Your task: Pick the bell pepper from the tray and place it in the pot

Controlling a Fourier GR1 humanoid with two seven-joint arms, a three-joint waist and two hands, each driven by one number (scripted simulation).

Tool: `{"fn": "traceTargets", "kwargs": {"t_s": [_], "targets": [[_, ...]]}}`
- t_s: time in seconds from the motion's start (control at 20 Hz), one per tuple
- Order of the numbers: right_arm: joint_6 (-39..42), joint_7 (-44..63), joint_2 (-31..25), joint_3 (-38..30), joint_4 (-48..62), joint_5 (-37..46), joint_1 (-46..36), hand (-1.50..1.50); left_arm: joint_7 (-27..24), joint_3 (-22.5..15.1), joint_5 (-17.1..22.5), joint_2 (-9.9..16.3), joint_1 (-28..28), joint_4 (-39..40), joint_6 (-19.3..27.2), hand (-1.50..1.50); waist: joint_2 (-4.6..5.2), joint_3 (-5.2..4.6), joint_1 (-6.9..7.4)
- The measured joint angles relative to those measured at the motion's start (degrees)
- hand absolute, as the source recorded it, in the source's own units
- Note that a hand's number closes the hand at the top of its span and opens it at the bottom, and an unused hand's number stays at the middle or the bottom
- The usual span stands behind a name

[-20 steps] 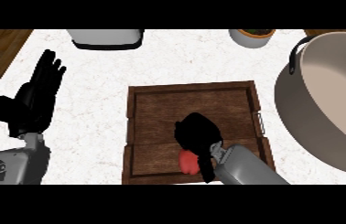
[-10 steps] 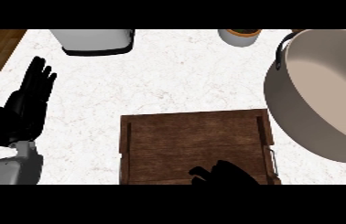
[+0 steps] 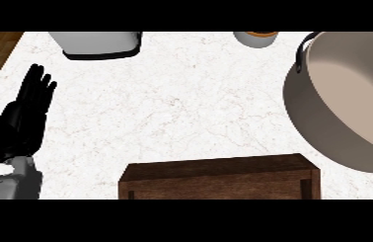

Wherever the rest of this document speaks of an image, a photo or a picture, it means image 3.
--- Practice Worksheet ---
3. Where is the dark brown wooden tray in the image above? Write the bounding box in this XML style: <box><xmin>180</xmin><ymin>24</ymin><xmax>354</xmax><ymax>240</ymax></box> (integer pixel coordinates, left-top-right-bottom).
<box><xmin>118</xmin><ymin>153</ymin><xmax>322</xmax><ymax>201</ymax></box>

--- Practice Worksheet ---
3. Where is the grey cup with orange rim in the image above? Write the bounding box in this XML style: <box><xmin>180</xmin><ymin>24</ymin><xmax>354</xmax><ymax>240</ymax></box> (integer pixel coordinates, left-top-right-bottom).
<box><xmin>233</xmin><ymin>31</ymin><xmax>281</xmax><ymax>49</ymax></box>

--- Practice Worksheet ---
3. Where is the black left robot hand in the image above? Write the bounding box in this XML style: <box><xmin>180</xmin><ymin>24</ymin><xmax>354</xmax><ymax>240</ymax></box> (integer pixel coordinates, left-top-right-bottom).
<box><xmin>0</xmin><ymin>63</ymin><xmax>60</xmax><ymax>164</ymax></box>

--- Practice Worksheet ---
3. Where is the brown wooden panel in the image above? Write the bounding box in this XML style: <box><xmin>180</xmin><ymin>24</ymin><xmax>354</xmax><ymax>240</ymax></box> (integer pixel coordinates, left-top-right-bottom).
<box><xmin>0</xmin><ymin>31</ymin><xmax>26</xmax><ymax>70</ymax></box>

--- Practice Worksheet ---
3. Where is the large grey metal pot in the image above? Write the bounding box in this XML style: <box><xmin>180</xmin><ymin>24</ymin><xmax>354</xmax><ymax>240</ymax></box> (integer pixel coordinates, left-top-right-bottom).
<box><xmin>284</xmin><ymin>31</ymin><xmax>373</xmax><ymax>174</ymax></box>

